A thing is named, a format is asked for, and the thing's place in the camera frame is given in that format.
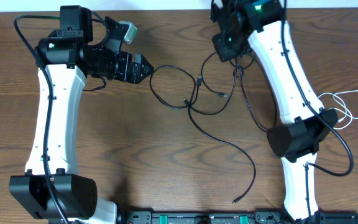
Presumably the black USB cable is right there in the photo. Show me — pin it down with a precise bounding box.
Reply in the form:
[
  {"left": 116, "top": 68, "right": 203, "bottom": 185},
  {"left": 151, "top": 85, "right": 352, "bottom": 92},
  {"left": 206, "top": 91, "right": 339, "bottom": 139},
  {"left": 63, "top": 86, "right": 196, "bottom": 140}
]
[
  {"left": 149, "top": 65, "right": 257, "bottom": 204},
  {"left": 183, "top": 52, "right": 278, "bottom": 133}
]

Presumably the white USB cable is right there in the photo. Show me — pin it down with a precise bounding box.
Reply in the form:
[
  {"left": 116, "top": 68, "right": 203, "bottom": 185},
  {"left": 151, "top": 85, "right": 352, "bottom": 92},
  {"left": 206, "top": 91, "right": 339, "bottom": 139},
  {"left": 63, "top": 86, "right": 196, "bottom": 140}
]
[{"left": 318, "top": 90, "right": 358, "bottom": 131}]

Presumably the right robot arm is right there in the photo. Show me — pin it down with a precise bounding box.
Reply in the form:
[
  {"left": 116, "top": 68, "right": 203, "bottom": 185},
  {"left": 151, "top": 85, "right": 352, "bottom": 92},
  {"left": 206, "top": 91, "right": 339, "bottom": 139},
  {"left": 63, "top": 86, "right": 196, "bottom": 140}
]
[{"left": 210, "top": 1, "right": 337, "bottom": 223}]

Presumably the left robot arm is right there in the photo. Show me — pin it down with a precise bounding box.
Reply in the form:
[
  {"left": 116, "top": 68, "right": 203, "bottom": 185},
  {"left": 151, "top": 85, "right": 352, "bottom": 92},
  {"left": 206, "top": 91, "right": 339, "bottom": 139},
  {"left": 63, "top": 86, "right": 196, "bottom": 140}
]
[{"left": 9, "top": 6, "right": 154, "bottom": 223}]

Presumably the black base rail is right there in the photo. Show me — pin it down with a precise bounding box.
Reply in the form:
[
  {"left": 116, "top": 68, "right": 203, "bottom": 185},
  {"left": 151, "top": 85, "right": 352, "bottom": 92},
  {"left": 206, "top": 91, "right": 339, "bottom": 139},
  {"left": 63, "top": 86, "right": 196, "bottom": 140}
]
[{"left": 116, "top": 210, "right": 358, "bottom": 224}]

